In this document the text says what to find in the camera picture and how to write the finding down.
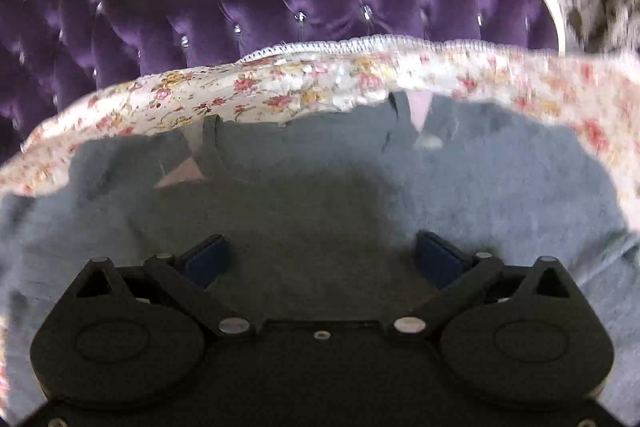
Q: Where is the purple tufted headboard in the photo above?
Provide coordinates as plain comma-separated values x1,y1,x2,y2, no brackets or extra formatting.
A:
0,0,567,162

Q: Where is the floral quilted bedspread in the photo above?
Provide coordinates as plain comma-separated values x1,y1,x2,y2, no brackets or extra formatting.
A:
0,34,640,413

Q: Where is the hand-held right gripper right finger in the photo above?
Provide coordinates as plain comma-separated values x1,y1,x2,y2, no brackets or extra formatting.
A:
387,231,571,340

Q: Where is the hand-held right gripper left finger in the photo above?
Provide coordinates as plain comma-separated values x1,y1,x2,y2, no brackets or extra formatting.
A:
75,234,263,340

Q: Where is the grey-blue knitted sweater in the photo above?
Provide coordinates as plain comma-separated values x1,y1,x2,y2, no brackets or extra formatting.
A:
0,89,640,425

